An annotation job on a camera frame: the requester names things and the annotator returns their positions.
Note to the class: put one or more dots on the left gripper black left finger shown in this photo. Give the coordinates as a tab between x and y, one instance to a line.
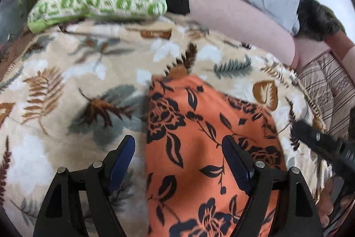
73	193

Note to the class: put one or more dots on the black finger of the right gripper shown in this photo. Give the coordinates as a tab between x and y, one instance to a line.
339	153

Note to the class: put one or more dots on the leaf print beige blanket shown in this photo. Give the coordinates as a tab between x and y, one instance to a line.
73	94

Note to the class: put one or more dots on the person's right hand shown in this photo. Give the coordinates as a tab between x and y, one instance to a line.
325	205

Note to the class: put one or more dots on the dark furry cushion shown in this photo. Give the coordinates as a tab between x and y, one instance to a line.
317	21

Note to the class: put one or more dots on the orange floral garment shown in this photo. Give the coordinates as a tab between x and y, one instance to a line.
190	188

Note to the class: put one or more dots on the pink bolster cushion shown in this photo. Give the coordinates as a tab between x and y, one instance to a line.
241	21

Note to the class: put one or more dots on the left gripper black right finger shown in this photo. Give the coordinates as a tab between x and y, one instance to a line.
286	192

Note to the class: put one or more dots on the striped beige quilt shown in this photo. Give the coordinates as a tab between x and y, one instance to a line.
330	87

